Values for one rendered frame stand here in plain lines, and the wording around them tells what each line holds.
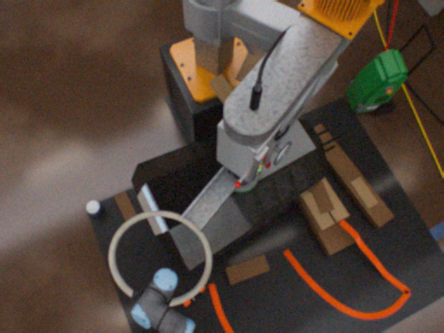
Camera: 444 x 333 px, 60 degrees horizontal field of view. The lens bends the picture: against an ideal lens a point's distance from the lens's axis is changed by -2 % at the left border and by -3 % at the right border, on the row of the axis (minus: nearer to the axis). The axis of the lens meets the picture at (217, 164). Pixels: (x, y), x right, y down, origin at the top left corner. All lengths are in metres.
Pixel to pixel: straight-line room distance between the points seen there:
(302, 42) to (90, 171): 2.18
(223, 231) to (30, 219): 1.66
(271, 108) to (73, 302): 2.21
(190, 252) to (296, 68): 1.28
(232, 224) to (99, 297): 1.24
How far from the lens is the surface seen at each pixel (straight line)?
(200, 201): 2.09
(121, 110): 3.58
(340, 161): 3.35
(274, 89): 1.66
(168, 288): 1.56
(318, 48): 1.81
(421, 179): 3.68
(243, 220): 2.48
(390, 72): 3.33
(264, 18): 2.16
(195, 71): 2.76
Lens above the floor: 3.07
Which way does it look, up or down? 69 degrees down
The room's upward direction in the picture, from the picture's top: 2 degrees clockwise
